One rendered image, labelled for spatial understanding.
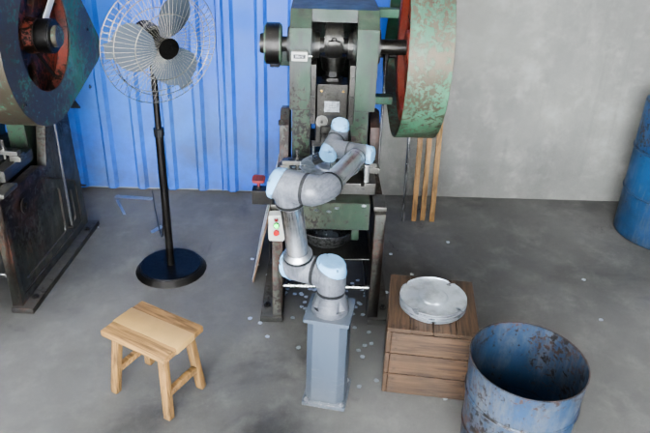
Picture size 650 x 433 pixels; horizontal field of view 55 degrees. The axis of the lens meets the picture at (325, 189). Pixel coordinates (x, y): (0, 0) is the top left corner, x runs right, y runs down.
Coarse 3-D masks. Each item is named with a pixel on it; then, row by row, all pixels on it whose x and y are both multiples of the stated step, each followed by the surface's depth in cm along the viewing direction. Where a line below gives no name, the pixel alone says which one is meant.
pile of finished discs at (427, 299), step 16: (400, 288) 277; (416, 288) 279; (432, 288) 278; (448, 288) 279; (400, 304) 272; (416, 304) 268; (432, 304) 268; (448, 304) 268; (464, 304) 269; (432, 320) 263; (448, 320) 262
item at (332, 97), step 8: (320, 80) 290; (328, 80) 289; (336, 80) 289; (344, 80) 292; (320, 88) 286; (328, 88) 286; (336, 88) 286; (344, 88) 286; (320, 96) 288; (328, 96) 288; (336, 96) 288; (344, 96) 288; (320, 104) 289; (328, 104) 289; (336, 104) 289; (344, 104) 289; (320, 112) 291; (328, 112) 291; (336, 112) 291; (344, 112) 291; (320, 120) 292; (328, 120) 293; (320, 128) 292; (328, 128) 291; (320, 136) 294
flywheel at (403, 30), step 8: (408, 0) 300; (400, 8) 308; (408, 8) 303; (400, 16) 308; (400, 24) 311; (408, 24) 304; (400, 32) 313; (408, 32) 281; (408, 40) 279; (408, 48) 279; (400, 56) 315; (408, 56) 281; (400, 64) 315; (400, 72) 315; (400, 80) 314; (400, 88) 312; (400, 96) 309; (400, 104) 304; (400, 112) 297
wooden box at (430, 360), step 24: (408, 336) 260; (432, 336) 258; (456, 336) 257; (384, 360) 267; (408, 360) 265; (432, 360) 263; (456, 360) 262; (384, 384) 273; (408, 384) 271; (432, 384) 269; (456, 384) 267
